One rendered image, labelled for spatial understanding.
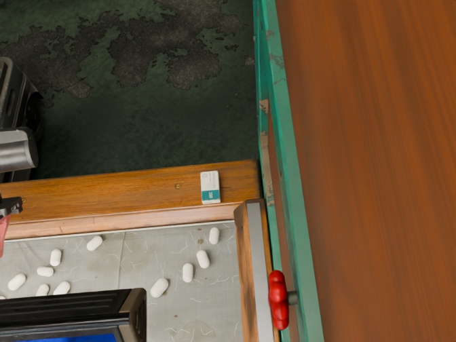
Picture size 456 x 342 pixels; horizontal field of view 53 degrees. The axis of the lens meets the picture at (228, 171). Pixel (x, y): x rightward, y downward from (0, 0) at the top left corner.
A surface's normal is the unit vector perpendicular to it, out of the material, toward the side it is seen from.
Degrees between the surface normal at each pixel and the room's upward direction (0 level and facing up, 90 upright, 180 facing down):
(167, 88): 0
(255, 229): 0
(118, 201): 0
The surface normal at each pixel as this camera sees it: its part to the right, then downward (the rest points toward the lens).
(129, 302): -0.10, -0.98
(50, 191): -0.07, -0.40
